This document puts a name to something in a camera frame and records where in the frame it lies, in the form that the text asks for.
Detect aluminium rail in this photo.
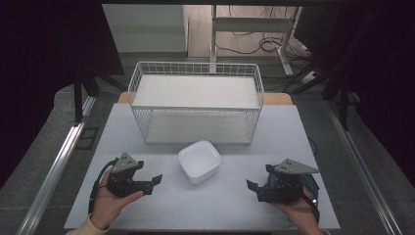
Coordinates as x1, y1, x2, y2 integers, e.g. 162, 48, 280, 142
16, 96, 98, 235
326, 100, 404, 235

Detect dark curtain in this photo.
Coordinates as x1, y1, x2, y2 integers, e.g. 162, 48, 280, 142
0, 0, 125, 190
293, 0, 415, 189

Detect black floor cables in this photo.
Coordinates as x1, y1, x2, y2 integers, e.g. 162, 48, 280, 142
214, 5, 311, 62

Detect wooden table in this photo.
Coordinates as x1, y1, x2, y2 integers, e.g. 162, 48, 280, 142
116, 91, 294, 106

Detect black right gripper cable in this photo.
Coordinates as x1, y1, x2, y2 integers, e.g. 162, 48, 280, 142
301, 185, 321, 224

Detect white square bowl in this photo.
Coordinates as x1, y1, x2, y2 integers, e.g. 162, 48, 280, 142
177, 140, 222, 185

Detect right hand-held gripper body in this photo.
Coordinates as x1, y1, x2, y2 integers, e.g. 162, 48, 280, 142
264, 158, 320, 206

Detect thin black cable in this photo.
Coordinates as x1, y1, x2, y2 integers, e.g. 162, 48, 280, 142
307, 135, 318, 158

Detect white metal desk frame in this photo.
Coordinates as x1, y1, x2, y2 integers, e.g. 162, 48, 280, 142
209, 4, 302, 76

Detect person's left hand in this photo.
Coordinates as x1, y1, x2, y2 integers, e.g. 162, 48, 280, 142
90, 169, 145, 230

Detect person's right hand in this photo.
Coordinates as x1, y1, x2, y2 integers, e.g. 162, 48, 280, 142
271, 187, 325, 235

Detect white wire shelf rack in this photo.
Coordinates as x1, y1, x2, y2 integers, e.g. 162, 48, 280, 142
127, 61, 264, 146

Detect black metal stand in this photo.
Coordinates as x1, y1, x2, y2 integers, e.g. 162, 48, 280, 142
72, 63, 129, 126
283, 60, 360, 131

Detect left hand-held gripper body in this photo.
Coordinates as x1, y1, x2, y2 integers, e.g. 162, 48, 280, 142
107, 152, 139, 198

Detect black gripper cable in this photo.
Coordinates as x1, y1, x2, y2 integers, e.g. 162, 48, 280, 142
88, 158, 118, 215
301, 185, 321, 224

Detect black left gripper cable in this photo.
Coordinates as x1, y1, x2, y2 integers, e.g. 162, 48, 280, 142
88, 158, 118, 215

